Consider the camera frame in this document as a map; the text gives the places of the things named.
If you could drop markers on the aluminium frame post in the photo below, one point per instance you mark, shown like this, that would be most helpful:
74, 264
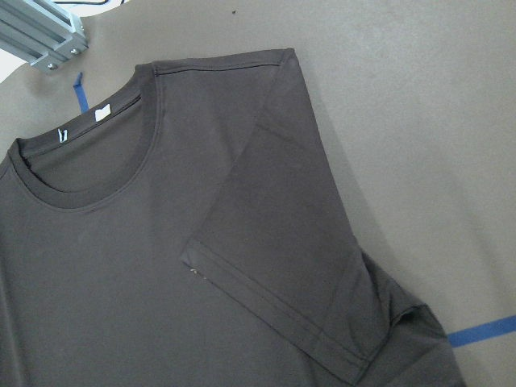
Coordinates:
41, 33

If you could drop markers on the dark brown t-shirt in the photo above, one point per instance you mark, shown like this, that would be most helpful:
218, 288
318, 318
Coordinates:
187, 231

